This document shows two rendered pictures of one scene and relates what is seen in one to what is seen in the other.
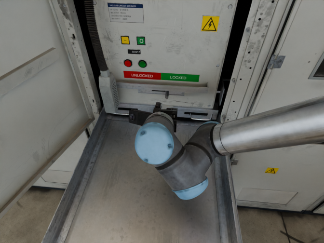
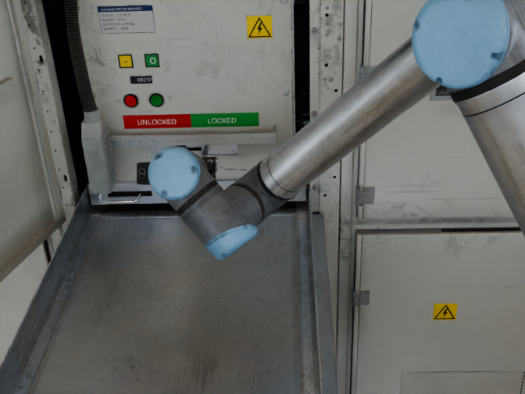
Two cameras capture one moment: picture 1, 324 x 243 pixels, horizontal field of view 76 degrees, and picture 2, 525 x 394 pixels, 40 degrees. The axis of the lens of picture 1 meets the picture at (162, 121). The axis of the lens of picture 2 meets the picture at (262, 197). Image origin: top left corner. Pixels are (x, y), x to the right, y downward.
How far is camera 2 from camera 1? 0.82 m
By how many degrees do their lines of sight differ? 14
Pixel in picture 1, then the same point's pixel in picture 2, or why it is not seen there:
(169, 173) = (198, 213)
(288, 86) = (405, 116)
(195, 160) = (235, 198)
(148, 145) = (166, 172)
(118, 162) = (119, 277)
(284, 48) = (375, 55)
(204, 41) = (255, 55)
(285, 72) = not seen: hidden behind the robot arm
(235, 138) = (283, 160)
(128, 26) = (130, 38)
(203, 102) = not seen: hidden behind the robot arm
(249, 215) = not seen: outside the picture
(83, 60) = (52, 98)
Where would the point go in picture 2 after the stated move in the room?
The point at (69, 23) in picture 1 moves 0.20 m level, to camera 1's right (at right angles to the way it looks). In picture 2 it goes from (36, 39) to (128, 34)
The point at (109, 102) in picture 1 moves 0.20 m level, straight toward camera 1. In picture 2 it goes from (98, 170) to (117, 212)
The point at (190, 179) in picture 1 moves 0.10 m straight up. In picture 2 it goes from (227, 219) to (223, 168)
